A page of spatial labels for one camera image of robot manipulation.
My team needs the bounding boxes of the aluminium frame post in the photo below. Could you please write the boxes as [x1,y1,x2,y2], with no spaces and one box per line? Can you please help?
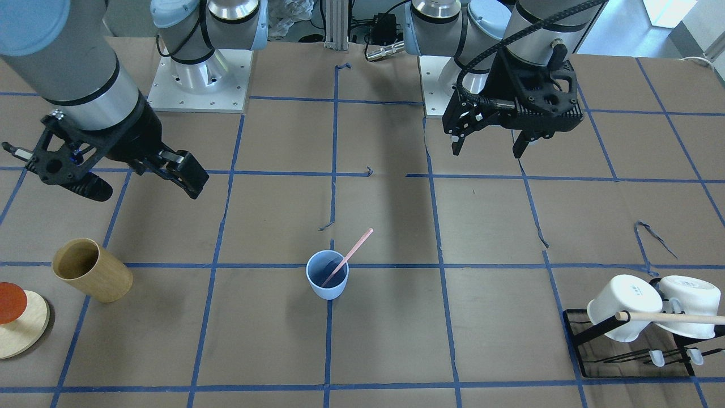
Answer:
[323,1,351,52]

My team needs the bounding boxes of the white mug far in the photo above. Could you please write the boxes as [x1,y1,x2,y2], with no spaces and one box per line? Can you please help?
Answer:
[655,275,722,340]

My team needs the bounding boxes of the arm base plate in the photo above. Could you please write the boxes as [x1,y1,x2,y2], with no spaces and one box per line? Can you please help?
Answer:
[419,55,460,119]
[147,49,254,113]

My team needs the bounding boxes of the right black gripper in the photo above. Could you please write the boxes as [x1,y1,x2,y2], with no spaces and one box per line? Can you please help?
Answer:
[2,104,210,202]

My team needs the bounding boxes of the white mug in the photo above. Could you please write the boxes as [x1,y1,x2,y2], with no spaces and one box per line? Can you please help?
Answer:
[587,274,663,325]
[655,275,722,340]

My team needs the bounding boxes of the wooden cylindrical cup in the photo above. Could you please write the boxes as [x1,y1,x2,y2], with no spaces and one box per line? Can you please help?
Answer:
[52,238,134,304]

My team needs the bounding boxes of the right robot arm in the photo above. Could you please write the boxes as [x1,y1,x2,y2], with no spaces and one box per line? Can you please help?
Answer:
[2,1,269,202]

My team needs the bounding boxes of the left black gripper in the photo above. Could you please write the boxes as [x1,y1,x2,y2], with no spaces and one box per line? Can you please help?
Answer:
[442,43,583,159]

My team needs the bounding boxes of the light blue cup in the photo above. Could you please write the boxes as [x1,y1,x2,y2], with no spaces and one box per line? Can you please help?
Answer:
[305,250,349,300]

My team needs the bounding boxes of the wooden rack handle rod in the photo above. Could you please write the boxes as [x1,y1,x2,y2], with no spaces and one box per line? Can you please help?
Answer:
[613,311,725,325]

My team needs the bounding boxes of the black wire mug rack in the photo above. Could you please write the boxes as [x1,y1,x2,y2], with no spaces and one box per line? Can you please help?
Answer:
[562,308,723,379]

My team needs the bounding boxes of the white mug near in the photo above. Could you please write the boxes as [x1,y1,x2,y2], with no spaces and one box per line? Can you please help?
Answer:
[587,274,663,325]

